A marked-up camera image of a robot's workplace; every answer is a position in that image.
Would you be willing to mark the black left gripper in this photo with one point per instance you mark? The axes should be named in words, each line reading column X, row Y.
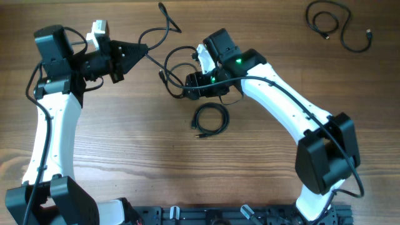
column 117, row 67

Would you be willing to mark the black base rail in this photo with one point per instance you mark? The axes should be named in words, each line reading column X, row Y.
column 237, row 215

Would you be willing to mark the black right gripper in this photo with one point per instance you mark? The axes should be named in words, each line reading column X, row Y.
column 192, row 85

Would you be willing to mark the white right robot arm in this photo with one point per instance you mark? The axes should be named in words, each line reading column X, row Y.
column 327, row 148

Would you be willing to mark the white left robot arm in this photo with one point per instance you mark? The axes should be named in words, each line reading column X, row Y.
column 49, row 193

